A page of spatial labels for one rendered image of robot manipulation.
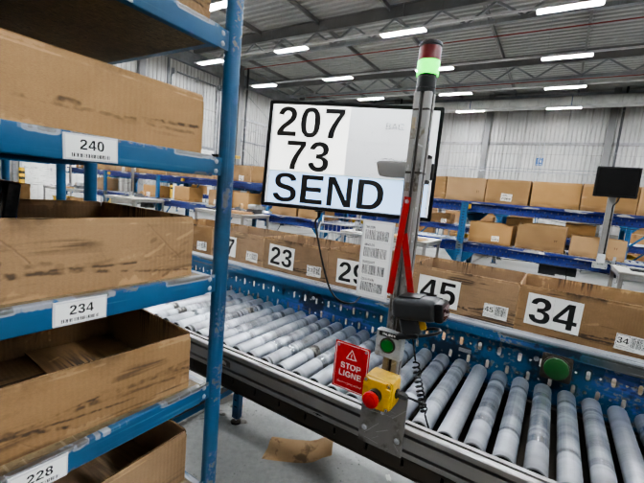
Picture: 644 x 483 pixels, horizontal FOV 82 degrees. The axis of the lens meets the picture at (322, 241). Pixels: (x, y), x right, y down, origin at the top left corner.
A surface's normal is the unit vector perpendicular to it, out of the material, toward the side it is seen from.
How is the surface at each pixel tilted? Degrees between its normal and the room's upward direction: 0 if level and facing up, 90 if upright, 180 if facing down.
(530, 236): 88
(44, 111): 92
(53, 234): 90
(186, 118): 90
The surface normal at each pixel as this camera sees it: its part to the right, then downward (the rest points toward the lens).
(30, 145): 0.84, 0.14
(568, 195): -0.52, 0.06
